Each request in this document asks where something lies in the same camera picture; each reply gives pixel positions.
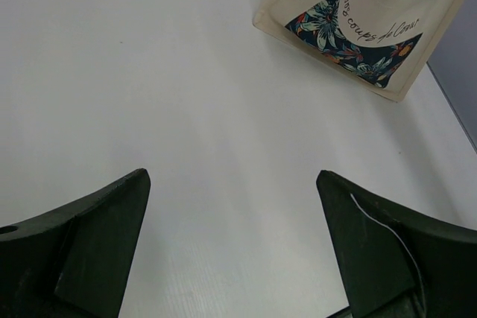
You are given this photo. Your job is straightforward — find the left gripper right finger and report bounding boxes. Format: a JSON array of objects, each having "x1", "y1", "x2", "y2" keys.
[{"x1": 316, "y1": 171, "x2": 476, "y2": 317}]

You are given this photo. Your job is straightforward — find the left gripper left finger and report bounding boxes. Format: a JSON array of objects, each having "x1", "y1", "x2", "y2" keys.
[{"x1": 1, "y1": 168, "x2": 151, "y2": 317}]

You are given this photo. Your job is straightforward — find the beige canvas tote bag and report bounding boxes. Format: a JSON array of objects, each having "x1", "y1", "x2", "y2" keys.
[{"x1": 253, "y1": 0, "x2": 464, "y2": 102}]

